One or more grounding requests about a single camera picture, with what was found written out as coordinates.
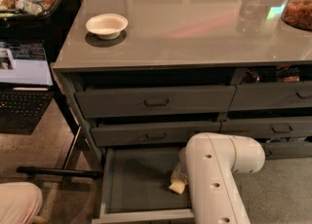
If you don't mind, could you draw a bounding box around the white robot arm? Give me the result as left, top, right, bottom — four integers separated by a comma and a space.
169, 132, 265, 224

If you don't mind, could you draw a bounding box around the white bowl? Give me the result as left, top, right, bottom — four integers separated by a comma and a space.
86, 14, 128, 40

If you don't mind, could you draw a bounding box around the yellow sponge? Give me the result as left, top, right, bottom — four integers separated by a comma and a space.
169, 179, 185, 195

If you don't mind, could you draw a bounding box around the black laptop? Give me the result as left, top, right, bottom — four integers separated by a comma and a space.
0, 42, 54, 134

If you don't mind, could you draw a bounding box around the middle left drawer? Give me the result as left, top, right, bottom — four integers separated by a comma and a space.
91, 121, 220, 147

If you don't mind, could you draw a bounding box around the glass jar with snacks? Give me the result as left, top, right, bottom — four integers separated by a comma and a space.
282, 0, 312, 31

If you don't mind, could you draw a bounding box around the bottom right drawer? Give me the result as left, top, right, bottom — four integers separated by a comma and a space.
262, 141, 312, 160

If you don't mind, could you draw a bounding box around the middle right drawer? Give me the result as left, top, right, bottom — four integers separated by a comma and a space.
219, 117, 312, 138

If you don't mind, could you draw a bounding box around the top left drawer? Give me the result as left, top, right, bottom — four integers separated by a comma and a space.
75, 86, 235, 118

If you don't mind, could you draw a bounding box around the grey drawer cabinet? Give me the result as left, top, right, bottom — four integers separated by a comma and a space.
55, 0, 312, 224

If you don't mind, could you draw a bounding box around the top right drawer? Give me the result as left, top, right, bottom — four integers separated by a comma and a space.
229, 82, 312, 111

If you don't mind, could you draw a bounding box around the black bin with snacks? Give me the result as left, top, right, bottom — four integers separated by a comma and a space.
0, 0, 81, 62

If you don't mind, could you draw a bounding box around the beige chair seat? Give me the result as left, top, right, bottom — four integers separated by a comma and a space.
0, 182, 42, 224

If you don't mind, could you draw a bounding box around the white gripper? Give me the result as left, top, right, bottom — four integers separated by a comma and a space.
171, 147, 187, 184

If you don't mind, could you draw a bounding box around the open bottom left drawer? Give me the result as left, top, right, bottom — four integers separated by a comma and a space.
92, 145, 194, 224

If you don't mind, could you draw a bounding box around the black laptop stand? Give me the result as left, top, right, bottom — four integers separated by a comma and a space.
16, 84, 103, 179

